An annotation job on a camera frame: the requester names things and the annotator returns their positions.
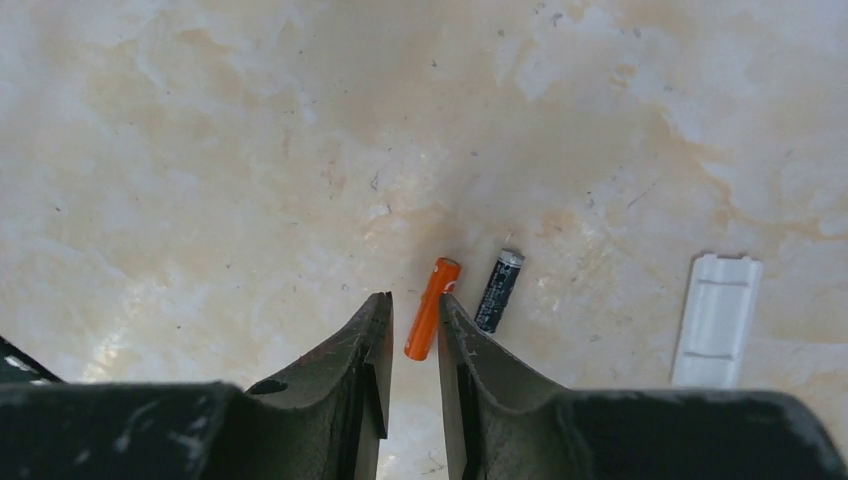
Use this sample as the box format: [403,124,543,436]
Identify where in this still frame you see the white battery cover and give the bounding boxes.
[671,253,763,389]

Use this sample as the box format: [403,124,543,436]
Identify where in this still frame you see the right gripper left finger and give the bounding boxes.
[1,292,393,479]

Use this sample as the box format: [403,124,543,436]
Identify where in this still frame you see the orange battery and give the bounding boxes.
[404,257,461,361]

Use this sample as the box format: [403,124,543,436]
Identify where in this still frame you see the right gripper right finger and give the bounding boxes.
[438,295,847,479]

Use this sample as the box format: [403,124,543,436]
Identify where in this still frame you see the grey black battery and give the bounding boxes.
[474,249,525,334]

